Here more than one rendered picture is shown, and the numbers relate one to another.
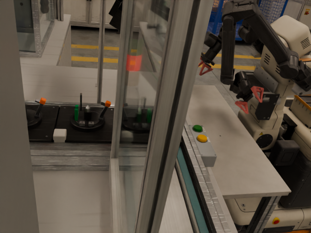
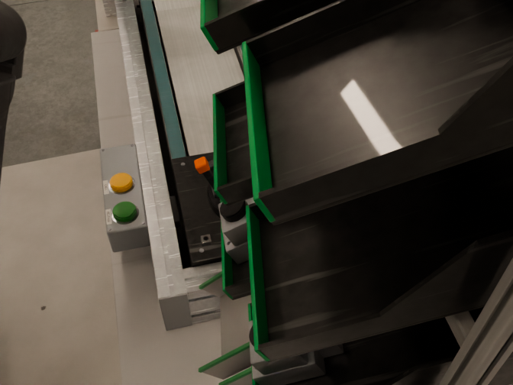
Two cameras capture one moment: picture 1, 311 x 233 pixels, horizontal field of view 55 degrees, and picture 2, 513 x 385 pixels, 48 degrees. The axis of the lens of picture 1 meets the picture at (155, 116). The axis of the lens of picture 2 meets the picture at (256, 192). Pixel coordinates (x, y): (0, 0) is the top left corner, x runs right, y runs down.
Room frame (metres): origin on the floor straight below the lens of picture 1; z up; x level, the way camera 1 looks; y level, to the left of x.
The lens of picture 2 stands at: (1.72, 0.04, 1.74)
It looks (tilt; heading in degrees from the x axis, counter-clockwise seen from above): 49 degrees down; 180
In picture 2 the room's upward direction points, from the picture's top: straight up
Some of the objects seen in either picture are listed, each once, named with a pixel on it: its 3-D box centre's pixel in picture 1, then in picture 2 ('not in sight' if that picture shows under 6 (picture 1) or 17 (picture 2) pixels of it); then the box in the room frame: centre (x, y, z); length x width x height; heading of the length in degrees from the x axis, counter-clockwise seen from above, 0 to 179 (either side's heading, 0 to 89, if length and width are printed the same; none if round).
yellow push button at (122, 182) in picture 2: (202, 138); (121, 183); (1.02, -0.21, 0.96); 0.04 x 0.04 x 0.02
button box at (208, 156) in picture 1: (200, 144); (124, 195); (1.02, -0.21, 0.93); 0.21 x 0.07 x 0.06; 14
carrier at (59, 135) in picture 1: (87, 113); not in sight; (0.99, 0.27, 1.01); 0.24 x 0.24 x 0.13; 14
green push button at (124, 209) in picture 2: (197, 129); (124, 212); (1.09, -0.19, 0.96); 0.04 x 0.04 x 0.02
